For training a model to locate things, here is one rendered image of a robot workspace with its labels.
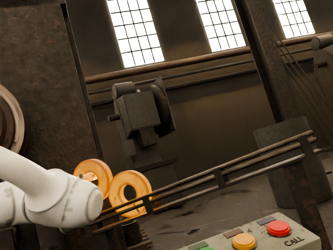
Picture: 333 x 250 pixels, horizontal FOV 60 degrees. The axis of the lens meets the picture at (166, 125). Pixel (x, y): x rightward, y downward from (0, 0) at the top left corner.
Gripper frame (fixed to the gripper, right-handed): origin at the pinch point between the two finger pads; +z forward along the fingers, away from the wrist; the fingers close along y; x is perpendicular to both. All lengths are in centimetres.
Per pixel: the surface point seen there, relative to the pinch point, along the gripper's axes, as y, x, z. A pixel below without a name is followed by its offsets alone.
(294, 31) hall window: 219, 247, 922
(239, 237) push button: 52, -18, -33
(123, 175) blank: 13.4, -2.8, -1.6
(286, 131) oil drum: 74, -16, 231
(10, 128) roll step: -27.6, 26.9, -3.3
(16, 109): -25.9, 34.1, 0.4
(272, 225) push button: 57, -19, -30
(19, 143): -27.1, 20.6, -1.1
